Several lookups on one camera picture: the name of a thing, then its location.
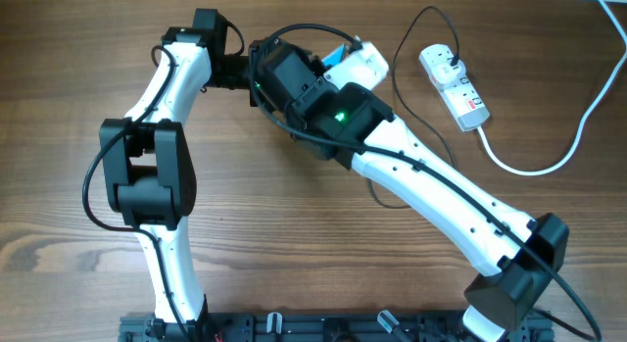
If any Samsung Galaxy smartphone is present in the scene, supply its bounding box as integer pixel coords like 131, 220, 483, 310
321, 44, 346, 69

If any black USB charging cable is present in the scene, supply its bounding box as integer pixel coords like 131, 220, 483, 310
365, 5, 462, 210

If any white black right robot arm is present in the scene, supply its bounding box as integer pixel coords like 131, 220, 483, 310
249, 38, 569, 341

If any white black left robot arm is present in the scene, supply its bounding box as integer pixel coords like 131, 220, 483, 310
96, 9, 249, 341

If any white charger plug adapter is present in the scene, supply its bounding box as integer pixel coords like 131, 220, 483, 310
432, 61, 465, 88

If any white power strip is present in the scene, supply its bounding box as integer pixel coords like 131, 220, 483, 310
419, 44, 490, 131

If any white power strip cord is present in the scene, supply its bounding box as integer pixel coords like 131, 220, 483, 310
475, 0, 627, 177

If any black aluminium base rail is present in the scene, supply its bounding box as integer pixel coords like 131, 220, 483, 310
118, 311, 555, 342

